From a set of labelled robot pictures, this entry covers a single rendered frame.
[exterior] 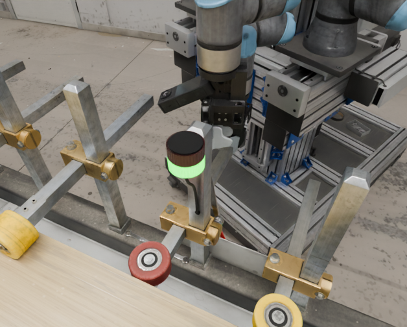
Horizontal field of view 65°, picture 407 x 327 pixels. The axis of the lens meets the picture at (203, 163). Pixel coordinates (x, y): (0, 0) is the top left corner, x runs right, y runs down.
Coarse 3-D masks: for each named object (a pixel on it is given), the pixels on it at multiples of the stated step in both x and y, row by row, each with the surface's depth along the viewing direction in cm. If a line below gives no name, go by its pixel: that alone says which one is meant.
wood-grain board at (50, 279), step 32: (0, 256) 62; (32, 256) 62; (64, 256) 62; (0, 288) 57; (32, 288) 57; (64, 288) 57; (96, 288) 57; (128, 288) 57; (0, 320) 53; (32, 320) 53; (64, 320) 53; (96, 320) 53; (128, 320) 53; (160, 320) 53; (192, 320) 53; (224, 320) 53
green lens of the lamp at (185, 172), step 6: (204, 156) 51; (168, 162) 51; (204, 162) 51; (174, 168) 49; (180, 168) 49; (186, 168) 49; (192, 168) 49; (198, 168) 50; (174, 174) 50; (180, 174) 50; (186, 174) 50; (192, 174) 50; (198, 174) 51
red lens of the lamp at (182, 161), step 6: (168, 138) 50; (204, 144) 49; (168, 150) 48; (204, 150) 49; (168, 156) 49; (174, 156) 48; (180, 156) 47; (186, 156) 47; (192, 156) 47; (198, 156) 48; (174, 162) 48; (180, 162) 48; (186, 162) 48; (192, 162) 48; (198, 162) 49
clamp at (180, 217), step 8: (176, 208) 74; (184, 208) 74; (160, 216) 72; (168, 216) 72; (176, 216) 72; (184, 216) 72; (168, 224) 73; (176, 224) 71; (184, 224) 70; (208, 224) 70; (216, 224) 71; (192, 232) 70; (200, 232) 69; (208, 232) 70; (216, 232) 69; (192, 240) 73; (200, 240) 71; (208, 240) 70; (216, 240) 72
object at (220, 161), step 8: (224, 152) 88; (232, 152) 91; (216, 160) 86; (224, 160) 86; (216, 168) 84; (224, 168) 88; (216, 176) 83; (168, 232) 70; (176, 232) 70; (184, 232) 71; (168, 240) 69; (176, 240) 69; (168, 248) 67; (176, 248) 70
